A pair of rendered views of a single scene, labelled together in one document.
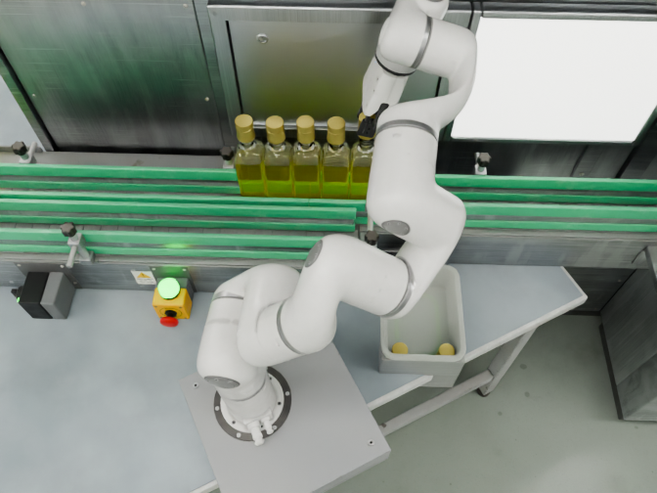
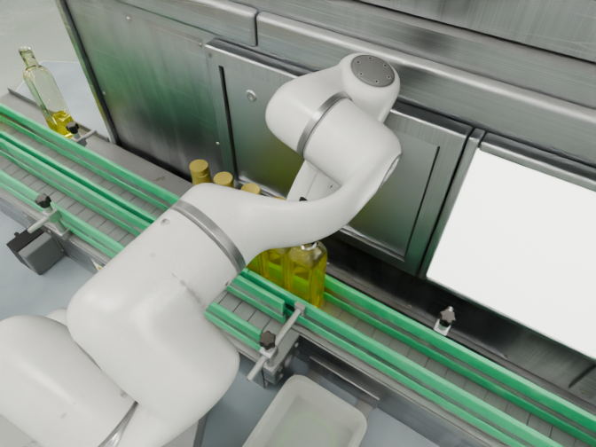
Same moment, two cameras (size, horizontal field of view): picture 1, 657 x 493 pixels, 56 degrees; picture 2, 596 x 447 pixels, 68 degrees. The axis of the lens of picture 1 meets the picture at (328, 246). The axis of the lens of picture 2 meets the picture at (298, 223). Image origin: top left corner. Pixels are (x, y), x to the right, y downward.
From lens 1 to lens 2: 59 cm
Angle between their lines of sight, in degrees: 20
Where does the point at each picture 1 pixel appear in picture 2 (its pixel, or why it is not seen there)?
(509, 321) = not seen: outside the picture
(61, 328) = (31, 280)
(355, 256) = (18, 364)
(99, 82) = (143, 98)
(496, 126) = (479, 288)
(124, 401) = not seen: hidden behind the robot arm
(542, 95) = (543, 277)
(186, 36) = (200, 75)
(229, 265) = not seen: hidden behind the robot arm
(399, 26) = (286, 91)
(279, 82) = (265, 147)
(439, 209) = (152, 363)
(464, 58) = (359, 165)
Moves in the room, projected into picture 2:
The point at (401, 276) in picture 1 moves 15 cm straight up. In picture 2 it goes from (98, 426) to (9, 350)
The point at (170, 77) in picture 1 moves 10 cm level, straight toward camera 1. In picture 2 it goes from (191, 112) to (173, 140)
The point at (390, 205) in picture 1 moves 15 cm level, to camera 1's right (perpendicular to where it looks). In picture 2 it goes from (72, 318) to (236, 429)
